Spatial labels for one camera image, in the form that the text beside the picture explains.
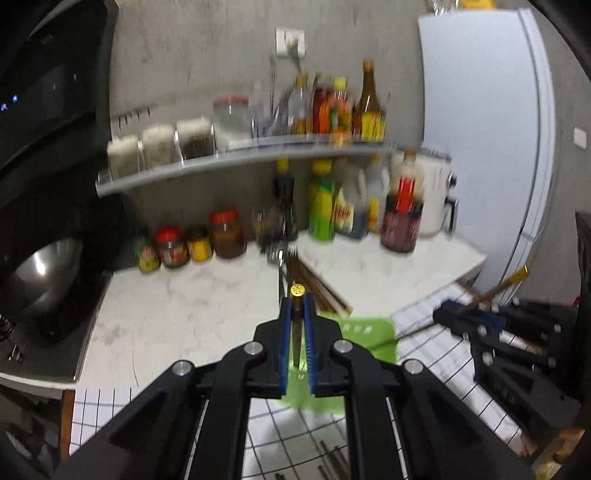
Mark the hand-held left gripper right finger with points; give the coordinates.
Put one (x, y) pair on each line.
(310, 332)

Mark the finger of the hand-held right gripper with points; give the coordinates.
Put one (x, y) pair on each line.
(485, 321)
(503, 353)

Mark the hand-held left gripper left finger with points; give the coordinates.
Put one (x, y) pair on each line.
(286, 332)

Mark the gold-capped wooden chopstick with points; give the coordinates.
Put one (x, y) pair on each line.
(297, 318)
(505, 282)

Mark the bunch of wooden chopsticks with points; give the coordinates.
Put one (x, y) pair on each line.
(318, 286)

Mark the green perforated utensil holder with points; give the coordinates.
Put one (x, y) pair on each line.
(369, 337)

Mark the metal fork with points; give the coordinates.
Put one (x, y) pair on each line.
(279, 256)

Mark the small glass jar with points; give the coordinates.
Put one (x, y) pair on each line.
(268, 228)

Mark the red-lidded brown paste jar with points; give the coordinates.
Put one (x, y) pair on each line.
(227, 235)

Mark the yellow-label sauce jar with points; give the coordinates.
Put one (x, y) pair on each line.
(199, 247)

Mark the yellow-label oil jug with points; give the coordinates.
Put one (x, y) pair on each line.
(351, 212)

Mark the green bottle yellow cap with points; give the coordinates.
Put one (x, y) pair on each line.
(322, 203)

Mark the white air fryer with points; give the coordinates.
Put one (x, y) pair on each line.
(436, 198)

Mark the dark slim bottle yellow cap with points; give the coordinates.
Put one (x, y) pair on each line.
(286, 198)

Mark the red-lidded red-label jar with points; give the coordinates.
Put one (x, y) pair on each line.
(171, 249)

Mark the white plastic jug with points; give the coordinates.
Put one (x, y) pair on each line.
(378, 194)

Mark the green-label sauce jar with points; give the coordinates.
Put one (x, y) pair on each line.
(147, 256)

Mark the white refrigerator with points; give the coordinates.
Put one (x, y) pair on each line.
(480, 138)

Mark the white black-grid mat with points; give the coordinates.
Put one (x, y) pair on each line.
(106, 415)

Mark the red-lidded clear jar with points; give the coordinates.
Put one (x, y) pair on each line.
(231, 122)

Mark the clear plastic container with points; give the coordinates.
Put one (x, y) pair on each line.
(270, 115)

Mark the orange bottle yellow cap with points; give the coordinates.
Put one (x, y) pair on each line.
(340, 110)

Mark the tall brown glass bottle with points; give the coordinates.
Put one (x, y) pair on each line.
(369, 115)

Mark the clear bottle yellow cap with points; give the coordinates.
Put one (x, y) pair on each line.
(301, 106)

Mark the dark red sauce bottle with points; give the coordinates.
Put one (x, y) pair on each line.
(322, 106)

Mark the metal wok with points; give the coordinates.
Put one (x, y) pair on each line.
(41, 277)

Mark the black range hood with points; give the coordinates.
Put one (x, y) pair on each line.
(46, 69)

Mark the grey wall shelf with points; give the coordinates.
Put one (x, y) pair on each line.
(184, 164)

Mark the white wall switch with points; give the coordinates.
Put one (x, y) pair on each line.
(580, 137)

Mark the wall hook rail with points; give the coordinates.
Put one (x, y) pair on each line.
(131, 116)

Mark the white wall outlet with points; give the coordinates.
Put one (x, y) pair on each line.
(291, 42)

